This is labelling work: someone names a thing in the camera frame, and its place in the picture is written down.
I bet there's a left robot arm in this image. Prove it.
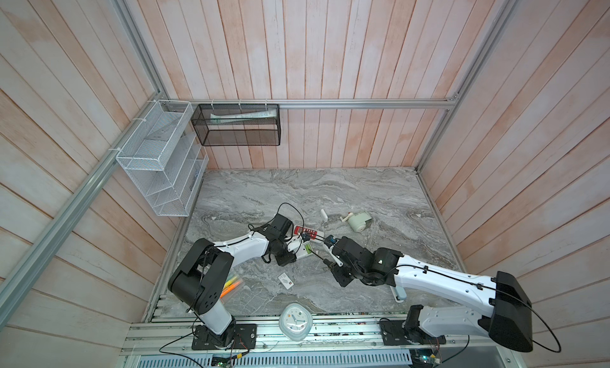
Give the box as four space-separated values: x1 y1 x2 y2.
168 214 303 336

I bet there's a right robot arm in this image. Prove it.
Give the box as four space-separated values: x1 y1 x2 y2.
323 236 534 352

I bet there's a small white red card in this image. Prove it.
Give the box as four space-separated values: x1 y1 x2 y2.
278 273 294 290

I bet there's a mint green pencil sharpener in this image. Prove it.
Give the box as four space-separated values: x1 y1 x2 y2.
340 212 373 233

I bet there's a light blue glasses case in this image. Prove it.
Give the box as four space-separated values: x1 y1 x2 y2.
390 286 408 303

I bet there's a pack of coloured highlighters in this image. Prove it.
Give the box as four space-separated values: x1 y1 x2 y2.
221 275 242 298

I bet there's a white round alarm clock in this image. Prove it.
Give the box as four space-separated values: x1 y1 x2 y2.
279 303 313 342

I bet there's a white paper in basket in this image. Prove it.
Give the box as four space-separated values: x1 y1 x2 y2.
209 109 278 125

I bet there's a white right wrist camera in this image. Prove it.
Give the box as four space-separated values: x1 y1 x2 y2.
324 240 343 266

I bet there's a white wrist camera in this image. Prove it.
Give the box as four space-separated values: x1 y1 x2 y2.
324 240 343 266
287 236 303 254

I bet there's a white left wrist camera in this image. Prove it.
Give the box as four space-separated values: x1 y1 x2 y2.
287 236 303 254

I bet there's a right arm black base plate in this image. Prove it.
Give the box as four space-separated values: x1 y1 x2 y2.
378 304 446 346

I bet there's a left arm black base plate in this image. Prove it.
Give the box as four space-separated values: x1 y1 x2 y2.
192 323 257 351

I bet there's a black wire mesh basket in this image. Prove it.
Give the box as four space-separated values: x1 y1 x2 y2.
191 103 282 147

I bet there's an aluminium front rail frame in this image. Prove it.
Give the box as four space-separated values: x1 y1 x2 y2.
116 314 526 367

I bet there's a white wire mesh shelf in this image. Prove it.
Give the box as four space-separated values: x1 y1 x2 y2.
116 100 209 217

